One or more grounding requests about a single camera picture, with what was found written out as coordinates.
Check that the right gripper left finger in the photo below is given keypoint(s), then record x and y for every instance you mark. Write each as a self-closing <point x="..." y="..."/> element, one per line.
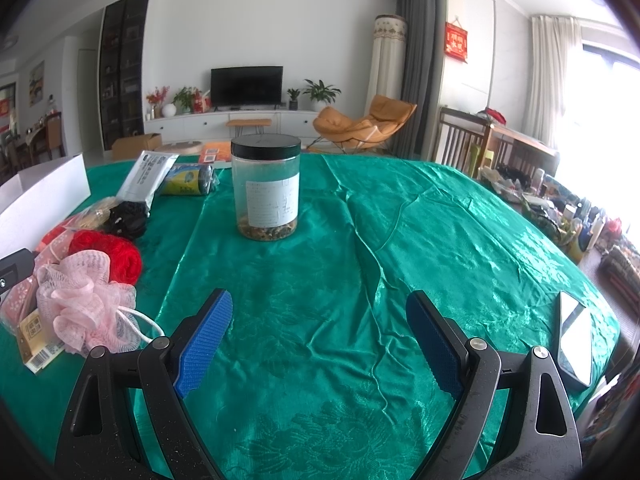
<point x="100" y="437"/>

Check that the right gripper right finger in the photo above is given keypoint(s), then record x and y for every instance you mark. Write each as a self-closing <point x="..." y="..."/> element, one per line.
<point x="538" y="437"/>

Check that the pink mesh bath sponge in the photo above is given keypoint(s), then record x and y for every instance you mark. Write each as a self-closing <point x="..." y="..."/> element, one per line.
<point x="80" y="304"/>

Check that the red yarn ball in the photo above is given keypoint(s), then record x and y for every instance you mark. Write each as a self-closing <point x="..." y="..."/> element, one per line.
<point x="125" y="258"/>

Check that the black fabric bundle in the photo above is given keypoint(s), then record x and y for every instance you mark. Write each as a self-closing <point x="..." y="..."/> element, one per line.
<point x="127" y="220"/>

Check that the white cardboard box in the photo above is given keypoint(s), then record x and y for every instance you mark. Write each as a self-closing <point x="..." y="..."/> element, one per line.
<point x="38" y="198"/>

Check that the blue yellow wrapped roll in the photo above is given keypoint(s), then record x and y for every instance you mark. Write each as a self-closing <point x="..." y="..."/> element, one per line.
<point x="189" y="180"/>

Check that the grey plastic mailer bag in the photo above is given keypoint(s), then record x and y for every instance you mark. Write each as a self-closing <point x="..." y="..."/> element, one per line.
<point x="145" y="177"/>

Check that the brown cardboard box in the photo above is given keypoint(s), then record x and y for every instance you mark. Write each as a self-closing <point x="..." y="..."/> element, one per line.
<point x="132" y="146"/>

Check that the orange book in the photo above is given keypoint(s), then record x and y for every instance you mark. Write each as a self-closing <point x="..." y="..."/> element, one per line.
<point x="218" y="151"/>

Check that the clear jar black lid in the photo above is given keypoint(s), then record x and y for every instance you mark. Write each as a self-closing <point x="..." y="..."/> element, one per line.
<point x="265" y="177"/>

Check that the white tv cabinet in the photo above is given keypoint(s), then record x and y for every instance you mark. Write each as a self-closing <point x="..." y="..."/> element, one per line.
<point x="212" y="126"/>

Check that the small wooden side table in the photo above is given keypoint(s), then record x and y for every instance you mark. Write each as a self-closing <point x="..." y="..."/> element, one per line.
<point x="259" y="125"/>

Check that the red flower vase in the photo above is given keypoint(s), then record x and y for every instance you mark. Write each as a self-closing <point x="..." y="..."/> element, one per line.
<point x="156" y="100"/>

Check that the orange lounge chair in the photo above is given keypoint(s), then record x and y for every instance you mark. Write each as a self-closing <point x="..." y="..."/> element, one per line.
<point x="385" y="117"/>

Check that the black flat television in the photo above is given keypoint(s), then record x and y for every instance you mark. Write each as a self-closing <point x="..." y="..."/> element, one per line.
<point x="246" y="86"/>

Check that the small potted plant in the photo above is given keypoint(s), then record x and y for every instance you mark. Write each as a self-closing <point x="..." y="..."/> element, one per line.
<point x="293" y="96"/>

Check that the green potted plant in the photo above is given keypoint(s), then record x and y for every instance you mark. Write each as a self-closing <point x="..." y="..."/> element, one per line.
<point x="321" y="94"/>

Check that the dark glass display cabinet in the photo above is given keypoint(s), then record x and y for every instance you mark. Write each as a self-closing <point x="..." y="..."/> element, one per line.
<point x="120" y="70"/>

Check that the grey curtain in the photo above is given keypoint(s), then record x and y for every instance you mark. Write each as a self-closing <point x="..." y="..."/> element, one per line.
<point x="424" y="62"/>

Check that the red wall hanging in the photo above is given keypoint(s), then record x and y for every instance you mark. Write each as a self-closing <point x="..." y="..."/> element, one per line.
<point x="456" y="42"/>

